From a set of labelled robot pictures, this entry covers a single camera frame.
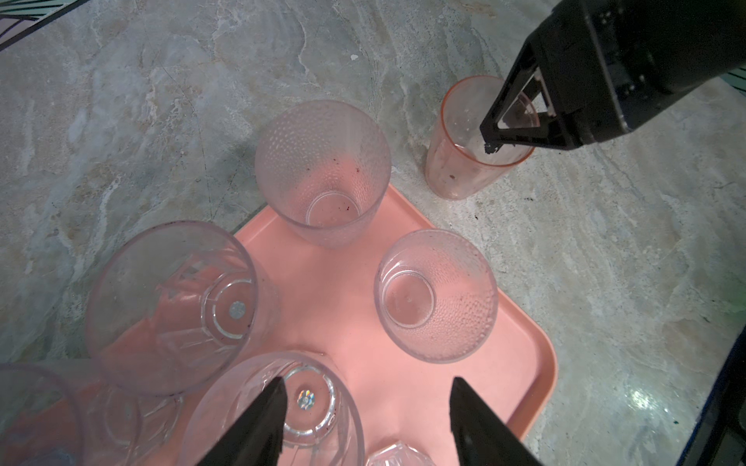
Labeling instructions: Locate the pink translucent cup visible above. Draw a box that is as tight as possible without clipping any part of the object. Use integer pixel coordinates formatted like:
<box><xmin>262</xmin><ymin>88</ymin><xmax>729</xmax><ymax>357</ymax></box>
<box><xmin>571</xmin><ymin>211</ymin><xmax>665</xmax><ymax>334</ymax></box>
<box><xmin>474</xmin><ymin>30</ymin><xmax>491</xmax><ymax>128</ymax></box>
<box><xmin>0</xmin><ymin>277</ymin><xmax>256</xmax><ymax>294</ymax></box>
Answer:
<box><xmin>425</xmin><ymin>76</ymin><xmax>534</xmax><ymax>200</ymax></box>

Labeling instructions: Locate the pink plastic tray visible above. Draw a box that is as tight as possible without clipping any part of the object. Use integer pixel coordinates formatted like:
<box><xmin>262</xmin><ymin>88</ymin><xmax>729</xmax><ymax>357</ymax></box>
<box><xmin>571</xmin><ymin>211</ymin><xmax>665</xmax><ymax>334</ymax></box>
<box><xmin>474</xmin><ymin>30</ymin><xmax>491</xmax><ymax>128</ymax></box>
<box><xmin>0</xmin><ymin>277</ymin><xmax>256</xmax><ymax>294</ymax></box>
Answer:
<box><xmin>0</xmin><ymin>183</ymin><xmax>559</xmax><ymax>466</ymax></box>

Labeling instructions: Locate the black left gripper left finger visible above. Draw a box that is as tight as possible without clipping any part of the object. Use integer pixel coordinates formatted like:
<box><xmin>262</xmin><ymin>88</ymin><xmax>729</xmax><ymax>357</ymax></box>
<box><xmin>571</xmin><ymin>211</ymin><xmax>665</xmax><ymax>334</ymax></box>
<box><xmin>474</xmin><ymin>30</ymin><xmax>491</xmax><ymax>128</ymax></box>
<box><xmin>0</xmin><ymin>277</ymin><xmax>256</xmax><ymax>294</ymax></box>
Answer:
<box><xmin>197</xmin><ymin>377</ymin><xmax>288</xmax><ymax>466</ymax></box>

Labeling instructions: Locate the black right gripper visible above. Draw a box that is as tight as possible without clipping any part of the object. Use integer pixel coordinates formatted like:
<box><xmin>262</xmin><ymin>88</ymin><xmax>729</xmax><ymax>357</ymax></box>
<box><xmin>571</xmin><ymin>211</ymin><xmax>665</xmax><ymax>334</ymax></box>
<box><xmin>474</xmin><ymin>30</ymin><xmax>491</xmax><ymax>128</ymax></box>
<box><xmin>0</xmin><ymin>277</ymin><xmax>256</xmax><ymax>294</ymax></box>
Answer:
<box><xmin>482</xmin><ymin>1</ymin><xmax>745</xmax><ymax>153</ymax></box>

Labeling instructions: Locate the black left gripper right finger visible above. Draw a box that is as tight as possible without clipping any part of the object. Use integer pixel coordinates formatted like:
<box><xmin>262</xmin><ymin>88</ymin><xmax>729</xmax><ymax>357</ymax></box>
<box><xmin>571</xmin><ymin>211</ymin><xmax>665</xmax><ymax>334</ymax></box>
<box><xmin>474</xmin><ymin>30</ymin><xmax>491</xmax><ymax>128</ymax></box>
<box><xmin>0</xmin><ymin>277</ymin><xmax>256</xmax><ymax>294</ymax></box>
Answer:
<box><xmin>449</xmin><ymin>377</ymin><xmax>541</xmax><ymax>466</ymax></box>

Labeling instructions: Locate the grey translucent cup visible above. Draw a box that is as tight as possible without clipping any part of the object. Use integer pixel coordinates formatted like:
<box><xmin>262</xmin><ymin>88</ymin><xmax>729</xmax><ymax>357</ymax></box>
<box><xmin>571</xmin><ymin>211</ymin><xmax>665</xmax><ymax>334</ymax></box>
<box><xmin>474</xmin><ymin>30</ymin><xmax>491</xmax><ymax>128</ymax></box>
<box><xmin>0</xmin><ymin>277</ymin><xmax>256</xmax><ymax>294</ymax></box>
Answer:
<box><xmin>374</xmin><ymin>228</ymin><xmax>499</xmax><ymax>364</ymax></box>

